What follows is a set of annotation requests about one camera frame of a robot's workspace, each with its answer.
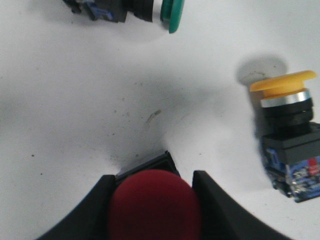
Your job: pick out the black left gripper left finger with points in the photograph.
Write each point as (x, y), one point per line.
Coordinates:
(88, 220)

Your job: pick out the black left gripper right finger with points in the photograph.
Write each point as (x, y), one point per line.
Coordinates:
(223, 218)

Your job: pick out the red push button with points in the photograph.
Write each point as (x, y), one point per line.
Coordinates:
(153, 202)

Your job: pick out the yellow push button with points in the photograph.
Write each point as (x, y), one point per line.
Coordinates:
(292, 150)

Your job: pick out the right green push button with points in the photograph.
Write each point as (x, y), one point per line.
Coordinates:
(116, 11)

